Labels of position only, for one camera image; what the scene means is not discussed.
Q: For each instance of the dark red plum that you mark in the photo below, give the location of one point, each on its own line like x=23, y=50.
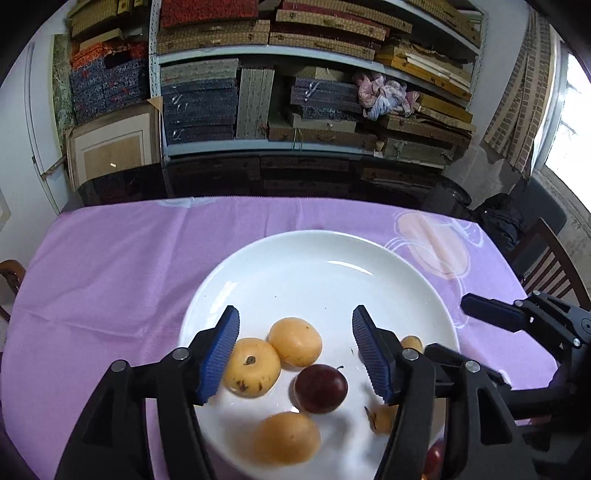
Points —
x=321, y=390

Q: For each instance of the stack of dark ribboned boxes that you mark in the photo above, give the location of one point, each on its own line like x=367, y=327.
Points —
x=323, y=99

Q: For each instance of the light wooden chair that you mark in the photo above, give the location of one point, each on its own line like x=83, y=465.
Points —
x=11, y=277

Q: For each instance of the bright window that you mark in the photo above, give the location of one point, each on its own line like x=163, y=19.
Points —
x=572, y=115

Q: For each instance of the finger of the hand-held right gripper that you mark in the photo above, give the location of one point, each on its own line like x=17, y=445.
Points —
x=489, y=313
x=443, y=352

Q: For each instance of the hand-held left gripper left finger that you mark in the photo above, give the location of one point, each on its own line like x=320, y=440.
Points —
x=219, y=355

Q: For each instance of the black round stool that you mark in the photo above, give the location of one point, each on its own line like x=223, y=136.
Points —
x=447, y=196

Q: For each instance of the brown longan with stem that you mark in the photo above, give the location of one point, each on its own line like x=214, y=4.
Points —
x=383, y=417

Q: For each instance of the red cherry tomato with stem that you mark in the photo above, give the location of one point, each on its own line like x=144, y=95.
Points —
x=435, y=461

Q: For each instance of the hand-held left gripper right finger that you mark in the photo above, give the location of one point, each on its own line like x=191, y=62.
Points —
x=371, y=355

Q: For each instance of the pale yellow round fruit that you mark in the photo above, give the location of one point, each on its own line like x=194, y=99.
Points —
x=286, y=438
x=295, y=341

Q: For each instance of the framed picture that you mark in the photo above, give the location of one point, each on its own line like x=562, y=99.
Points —
x=113, y=150

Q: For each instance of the white door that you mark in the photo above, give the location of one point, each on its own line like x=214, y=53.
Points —
x=46, y=138

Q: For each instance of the brick-patterned curtain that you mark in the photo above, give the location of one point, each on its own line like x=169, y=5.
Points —
x=521, y=101

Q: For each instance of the black bag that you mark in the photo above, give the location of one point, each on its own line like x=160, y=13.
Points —
x=501, y=221

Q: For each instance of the pink cloth bundle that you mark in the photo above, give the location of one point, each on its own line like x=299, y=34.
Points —
x=385, y=97

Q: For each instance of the dark wooden chair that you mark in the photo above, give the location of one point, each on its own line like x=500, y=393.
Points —
x=549, y=263

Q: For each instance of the stack of brown woven boxes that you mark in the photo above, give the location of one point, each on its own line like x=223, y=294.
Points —
x=425, y=138

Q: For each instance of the grey metal shelf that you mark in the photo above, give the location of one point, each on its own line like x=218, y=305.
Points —
x=154, y=92

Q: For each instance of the stack of yellow wooden boxes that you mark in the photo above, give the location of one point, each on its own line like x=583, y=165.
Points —
x=429, y=78

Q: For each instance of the green patterned panel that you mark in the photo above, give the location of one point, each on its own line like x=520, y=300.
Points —
x=62, y=83

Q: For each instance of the spotted pale yellow fruit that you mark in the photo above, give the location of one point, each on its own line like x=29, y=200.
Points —
x=251, y=369

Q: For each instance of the stack of dark blue boxes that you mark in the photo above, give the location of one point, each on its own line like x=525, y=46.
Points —
x=198, y=110

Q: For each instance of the upright grey-green boxes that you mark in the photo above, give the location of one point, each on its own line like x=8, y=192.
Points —
x=255, y=104

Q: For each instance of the stack of red-blue patterned boxes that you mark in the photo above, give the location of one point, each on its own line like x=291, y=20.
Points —
x=108, y=83

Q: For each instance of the stack of tan woven boxes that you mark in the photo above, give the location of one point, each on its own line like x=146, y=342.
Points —
x=277, y=27

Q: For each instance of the purple printed tablecloth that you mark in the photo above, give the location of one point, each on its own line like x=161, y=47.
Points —
x=115, y=286

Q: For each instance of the white oval plate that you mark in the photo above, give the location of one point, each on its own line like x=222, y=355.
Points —
x=314, y=277

